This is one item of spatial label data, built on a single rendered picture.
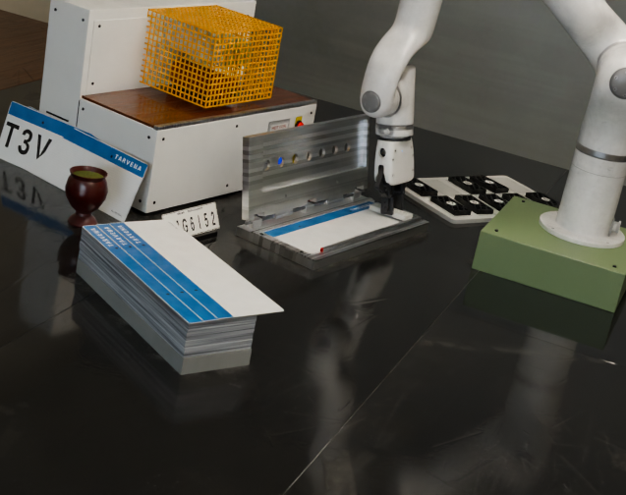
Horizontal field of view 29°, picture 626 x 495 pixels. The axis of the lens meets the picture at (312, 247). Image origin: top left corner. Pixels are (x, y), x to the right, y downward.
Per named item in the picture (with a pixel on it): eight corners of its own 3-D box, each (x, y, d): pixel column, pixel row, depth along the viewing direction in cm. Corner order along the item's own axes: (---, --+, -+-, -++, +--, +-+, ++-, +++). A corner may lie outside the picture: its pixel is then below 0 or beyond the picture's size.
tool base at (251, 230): (313, 270, 247) (316, 253, 245) (235, 235, 257) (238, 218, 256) (427, 231, 281) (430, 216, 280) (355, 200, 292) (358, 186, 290)
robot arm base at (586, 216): (625, 230, 280) (648, 152, 273) (621, 255, 262) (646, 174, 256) (543, 208, 284) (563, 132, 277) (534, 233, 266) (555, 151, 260)
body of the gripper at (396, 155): (396, 137, 269) (394, 188, 271) (421, 132, 277) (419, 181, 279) (368, 134, 273) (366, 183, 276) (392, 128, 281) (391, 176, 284)
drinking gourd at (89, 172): (87, 235, 243) (94, 182, 239) (52, 222, 246) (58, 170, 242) (111, 224, 250) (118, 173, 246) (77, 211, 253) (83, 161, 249)
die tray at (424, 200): (452, 224, 289) (453, 220, 289) (386, 183, 309) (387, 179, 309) (574, 216, 311) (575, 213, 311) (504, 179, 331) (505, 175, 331)
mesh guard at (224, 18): (204, 108, 265) (216, 32, 259) (138, 81, 275) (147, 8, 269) (270, 97, 283) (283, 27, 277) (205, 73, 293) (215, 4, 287)
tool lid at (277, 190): (249, 137, 250) (242, 137, 251) (248, 228, 255) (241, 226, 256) (369, 114, 284) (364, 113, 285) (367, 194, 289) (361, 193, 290)
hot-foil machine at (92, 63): (144, 218, 257) (170, 39, 243) (17, 156, 278) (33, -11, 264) (351, 167, 316) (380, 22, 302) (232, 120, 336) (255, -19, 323)
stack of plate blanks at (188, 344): (249, 364, 204) (257, 314, 201) (180, 375, 196) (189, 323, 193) (139, 266, 233) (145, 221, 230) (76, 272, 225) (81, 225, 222)
